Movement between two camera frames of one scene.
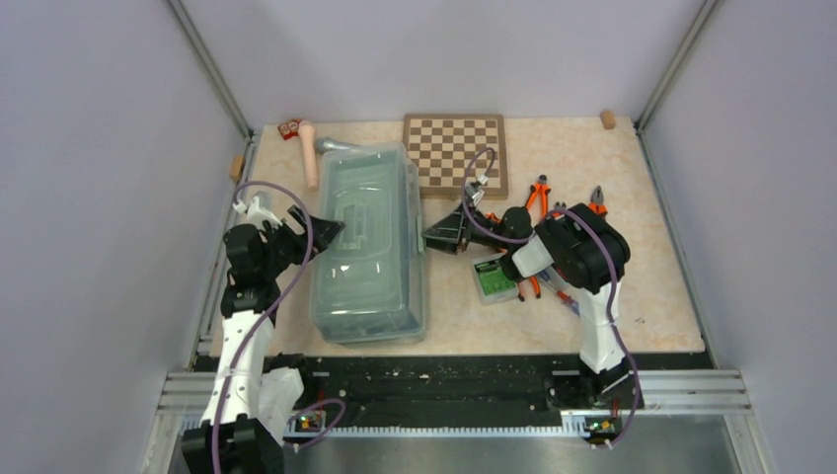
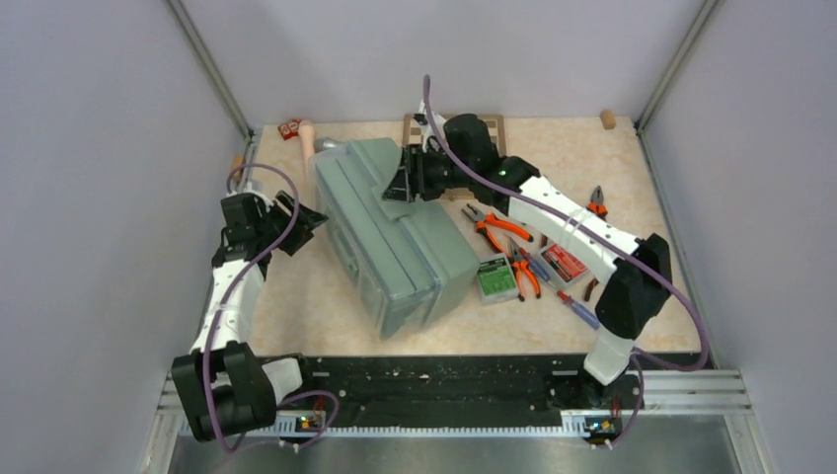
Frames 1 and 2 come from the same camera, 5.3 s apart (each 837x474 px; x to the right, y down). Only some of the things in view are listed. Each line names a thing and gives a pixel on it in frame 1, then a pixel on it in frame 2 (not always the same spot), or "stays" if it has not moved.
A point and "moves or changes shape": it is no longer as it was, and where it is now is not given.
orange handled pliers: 597,201 stays
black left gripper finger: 324,231 → 302,231
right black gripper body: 488,240 → 441,173
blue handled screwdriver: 567,298 stays
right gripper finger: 449,227 → 413,157
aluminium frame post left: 213,70 stays
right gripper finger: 445,244 → 403,189
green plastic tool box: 368,285 moves or changes shape
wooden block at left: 237,166 stays
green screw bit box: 493,281 stays
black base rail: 456,390 stays
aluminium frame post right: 706,9 stays
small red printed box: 289,129 stays
